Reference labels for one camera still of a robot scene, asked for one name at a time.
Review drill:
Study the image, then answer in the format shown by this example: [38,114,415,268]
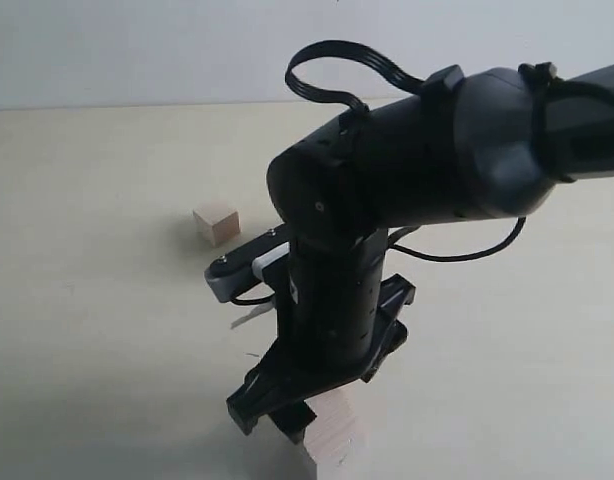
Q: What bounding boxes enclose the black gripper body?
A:
[226,238,415,435]

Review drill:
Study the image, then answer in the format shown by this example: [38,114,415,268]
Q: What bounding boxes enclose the light wooden cube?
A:
[301,388,364,479]

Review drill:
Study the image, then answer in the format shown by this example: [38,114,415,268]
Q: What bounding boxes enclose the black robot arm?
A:
[227,63,614,442]

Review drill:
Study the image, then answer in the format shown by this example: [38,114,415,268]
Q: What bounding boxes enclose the small wooden cube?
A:
[192,202,241,247]

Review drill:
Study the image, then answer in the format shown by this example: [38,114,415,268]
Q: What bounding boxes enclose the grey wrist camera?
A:
[204,224,291,303]

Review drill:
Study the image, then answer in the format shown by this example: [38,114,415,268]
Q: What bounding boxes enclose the black round cable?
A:
[386,215,528,263]

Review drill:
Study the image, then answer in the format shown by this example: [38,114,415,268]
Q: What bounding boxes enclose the black flat ribbon cable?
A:
[284,41,438,117]

